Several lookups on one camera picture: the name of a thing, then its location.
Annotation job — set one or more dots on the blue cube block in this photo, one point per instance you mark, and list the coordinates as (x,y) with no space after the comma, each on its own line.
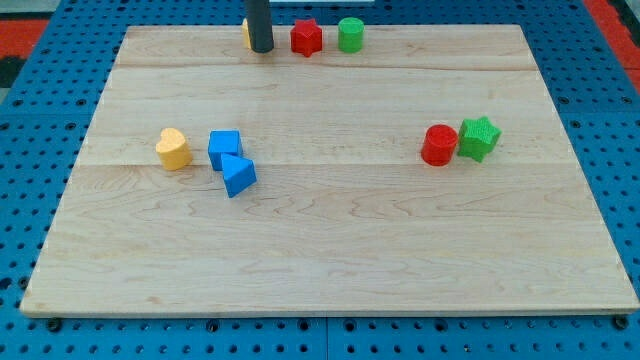
(224,142)

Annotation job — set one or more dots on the red star block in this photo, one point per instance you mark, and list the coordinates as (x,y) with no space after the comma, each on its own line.
(306,37)

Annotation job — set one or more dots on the green star block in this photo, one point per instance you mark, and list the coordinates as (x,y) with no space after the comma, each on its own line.
(477,138)

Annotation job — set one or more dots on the blue triangle block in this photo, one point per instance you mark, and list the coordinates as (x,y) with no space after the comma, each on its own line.
(238,174)

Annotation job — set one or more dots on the wooden board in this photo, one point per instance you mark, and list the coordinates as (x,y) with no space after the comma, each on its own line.
(345,218)

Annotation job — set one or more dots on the red cylinder block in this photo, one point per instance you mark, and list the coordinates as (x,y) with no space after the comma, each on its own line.
(439,144)

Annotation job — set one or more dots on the yellow heart block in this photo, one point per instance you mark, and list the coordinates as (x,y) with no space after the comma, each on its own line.
(173,149)

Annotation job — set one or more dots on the green cylinder block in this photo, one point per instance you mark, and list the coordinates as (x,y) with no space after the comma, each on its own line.
(350,34)

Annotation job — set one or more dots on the yellow block behind pusher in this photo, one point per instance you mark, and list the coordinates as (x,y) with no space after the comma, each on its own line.
(245,34)

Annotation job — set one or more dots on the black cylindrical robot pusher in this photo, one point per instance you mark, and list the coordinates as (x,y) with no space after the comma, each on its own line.
(259,23)

